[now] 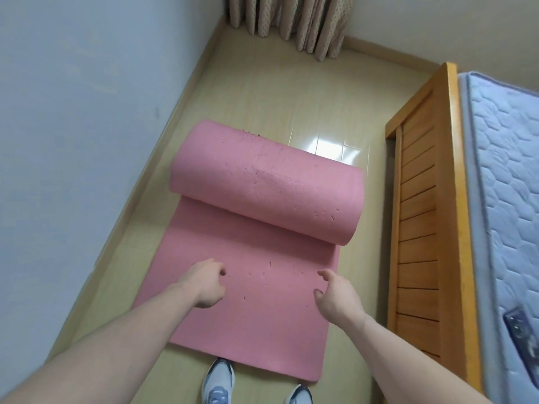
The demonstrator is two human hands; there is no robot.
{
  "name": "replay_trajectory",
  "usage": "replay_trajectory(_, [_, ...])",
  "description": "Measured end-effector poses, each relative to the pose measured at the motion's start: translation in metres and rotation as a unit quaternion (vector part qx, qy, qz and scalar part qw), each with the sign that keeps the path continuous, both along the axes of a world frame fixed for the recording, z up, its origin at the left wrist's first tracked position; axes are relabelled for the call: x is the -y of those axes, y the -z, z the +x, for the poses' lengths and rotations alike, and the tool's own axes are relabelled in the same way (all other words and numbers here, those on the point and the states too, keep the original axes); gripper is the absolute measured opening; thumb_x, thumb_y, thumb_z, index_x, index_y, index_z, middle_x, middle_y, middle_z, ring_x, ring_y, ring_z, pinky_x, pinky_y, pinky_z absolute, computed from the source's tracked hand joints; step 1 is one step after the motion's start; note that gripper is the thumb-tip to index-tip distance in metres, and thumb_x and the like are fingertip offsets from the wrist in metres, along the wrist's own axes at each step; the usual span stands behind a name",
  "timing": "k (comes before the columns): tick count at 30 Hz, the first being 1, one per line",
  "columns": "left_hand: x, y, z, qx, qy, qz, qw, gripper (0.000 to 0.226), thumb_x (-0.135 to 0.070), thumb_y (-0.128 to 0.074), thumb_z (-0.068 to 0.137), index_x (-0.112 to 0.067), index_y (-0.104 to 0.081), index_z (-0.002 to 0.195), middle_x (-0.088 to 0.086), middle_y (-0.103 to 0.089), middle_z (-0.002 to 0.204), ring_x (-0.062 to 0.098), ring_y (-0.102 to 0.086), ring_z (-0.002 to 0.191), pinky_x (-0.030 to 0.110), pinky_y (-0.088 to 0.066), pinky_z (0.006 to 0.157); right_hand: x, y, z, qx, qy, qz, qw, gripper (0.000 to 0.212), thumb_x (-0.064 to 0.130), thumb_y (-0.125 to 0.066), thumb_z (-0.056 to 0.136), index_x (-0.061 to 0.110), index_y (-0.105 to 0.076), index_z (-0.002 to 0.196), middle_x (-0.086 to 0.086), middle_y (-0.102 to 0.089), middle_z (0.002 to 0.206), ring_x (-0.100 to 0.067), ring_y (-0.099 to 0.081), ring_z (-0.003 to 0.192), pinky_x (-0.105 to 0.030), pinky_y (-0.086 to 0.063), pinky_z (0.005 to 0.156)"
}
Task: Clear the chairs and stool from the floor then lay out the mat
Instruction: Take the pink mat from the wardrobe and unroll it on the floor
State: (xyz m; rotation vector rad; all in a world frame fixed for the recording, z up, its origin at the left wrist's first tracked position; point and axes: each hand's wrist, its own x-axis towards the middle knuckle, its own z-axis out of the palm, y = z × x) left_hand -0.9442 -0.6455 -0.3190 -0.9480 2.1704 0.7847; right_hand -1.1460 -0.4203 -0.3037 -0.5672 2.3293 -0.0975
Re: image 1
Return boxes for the person's right white sneaker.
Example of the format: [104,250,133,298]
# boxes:
[285,384,313,404]

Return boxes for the person's right hand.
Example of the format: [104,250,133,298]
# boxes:
[314,269,366,329]

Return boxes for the person's right forearm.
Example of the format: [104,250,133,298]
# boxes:
[346,313,453,404]

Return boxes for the beige patterned curtain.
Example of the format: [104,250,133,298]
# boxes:
[225,0,356,61]

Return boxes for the white quilted mattress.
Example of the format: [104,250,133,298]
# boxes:
[457,71,539,404]

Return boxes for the person's left forearm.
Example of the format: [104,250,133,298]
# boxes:
[0,283,196,404]

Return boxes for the person's left white sneaker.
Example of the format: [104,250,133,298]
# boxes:
[201,357,235,404]

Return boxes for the person's left hand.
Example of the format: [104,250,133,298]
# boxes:
[179,258,227,309]

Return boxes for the person's white sneaker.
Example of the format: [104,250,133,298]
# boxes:
[201,357,235,404]
[285,384,313,404]

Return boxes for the pink yoga mat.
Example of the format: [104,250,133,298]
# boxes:
[132,119,365,382]

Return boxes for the wooden bed frame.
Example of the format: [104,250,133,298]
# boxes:
[385,61,483,404]

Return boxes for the mattress label tag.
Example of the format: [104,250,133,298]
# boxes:
[503,306,539,356]

